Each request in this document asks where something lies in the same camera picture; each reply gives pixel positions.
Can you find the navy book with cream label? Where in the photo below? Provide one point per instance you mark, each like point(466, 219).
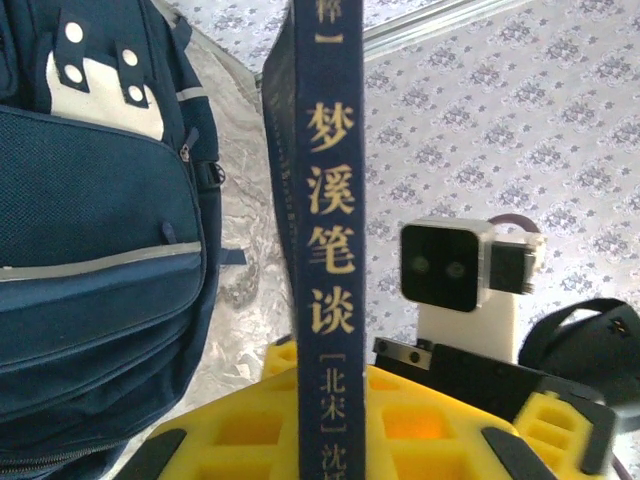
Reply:
point(330, 200)

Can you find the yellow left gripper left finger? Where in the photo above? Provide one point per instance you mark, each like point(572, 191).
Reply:
point(240, 430)

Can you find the aluminium frame post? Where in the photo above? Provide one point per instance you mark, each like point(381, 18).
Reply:
point(425, 27)

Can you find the navy blue backpack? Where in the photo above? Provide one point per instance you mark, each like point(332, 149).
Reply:
point(90, 225)

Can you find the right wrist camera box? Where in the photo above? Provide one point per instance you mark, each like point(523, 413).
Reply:
point(440, 265)

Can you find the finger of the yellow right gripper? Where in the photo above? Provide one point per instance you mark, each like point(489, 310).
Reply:
point(550, 430)

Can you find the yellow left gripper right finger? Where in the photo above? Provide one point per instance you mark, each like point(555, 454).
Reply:
point(425, 440)

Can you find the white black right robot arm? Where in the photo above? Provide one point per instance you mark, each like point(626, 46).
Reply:
point(600, 360)

